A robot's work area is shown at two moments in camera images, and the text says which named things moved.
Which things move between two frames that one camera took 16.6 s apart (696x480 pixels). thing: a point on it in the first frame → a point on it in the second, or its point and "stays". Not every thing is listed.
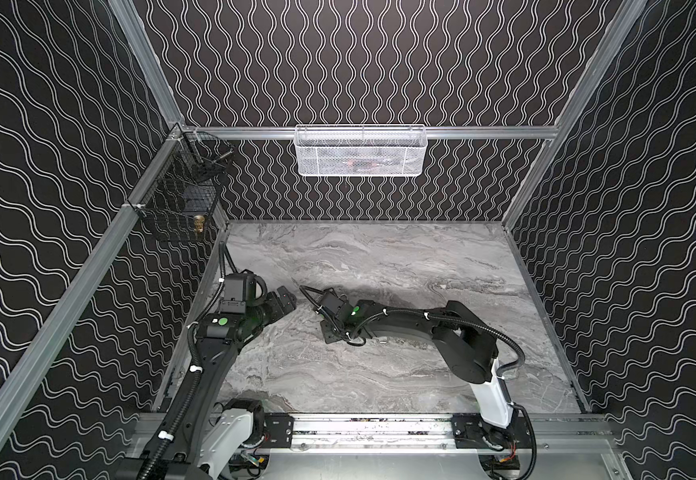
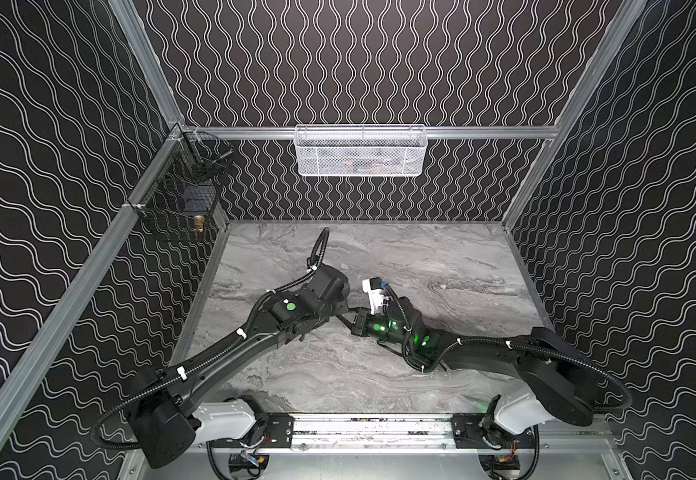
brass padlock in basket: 198,222 stays
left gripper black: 276,306 → 336,294
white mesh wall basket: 361,150 stays
